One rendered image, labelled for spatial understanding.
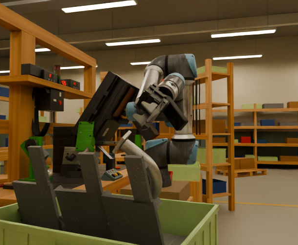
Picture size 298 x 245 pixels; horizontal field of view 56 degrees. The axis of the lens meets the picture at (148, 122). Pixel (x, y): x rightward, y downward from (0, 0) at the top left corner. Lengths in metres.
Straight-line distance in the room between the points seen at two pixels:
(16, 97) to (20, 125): 0.18
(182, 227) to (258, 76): 10.15
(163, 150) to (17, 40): 1.22
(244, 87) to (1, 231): 10.37
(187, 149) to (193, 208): 0.43
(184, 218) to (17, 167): 1.26
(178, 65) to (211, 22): 7.93
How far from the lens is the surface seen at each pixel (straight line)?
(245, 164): 8.85
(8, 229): 0.85
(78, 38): 10.31
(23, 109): 1.98
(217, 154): 4.54
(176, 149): 1.37
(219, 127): 4.56
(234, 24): 9.24
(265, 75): 11.04
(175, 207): 1.01
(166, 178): 1.41
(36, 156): 0.87
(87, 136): 1.99
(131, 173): 0.66
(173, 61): 1.37
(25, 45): 2.07
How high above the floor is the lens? 1.19
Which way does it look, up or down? 2 degrees up
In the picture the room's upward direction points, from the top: straight up
